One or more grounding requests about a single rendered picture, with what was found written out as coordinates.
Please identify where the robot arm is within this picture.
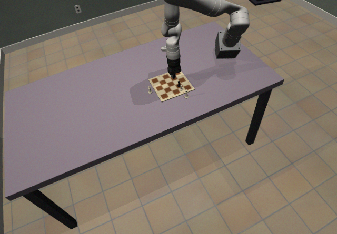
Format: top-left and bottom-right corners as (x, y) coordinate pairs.
(161, 0), (250, 52)

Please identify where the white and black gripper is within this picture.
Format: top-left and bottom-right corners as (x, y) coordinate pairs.
(161, 46), (181, 78)

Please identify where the brown and cream chessboard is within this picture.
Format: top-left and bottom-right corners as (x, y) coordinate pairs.
(149, 72), (195, 102)

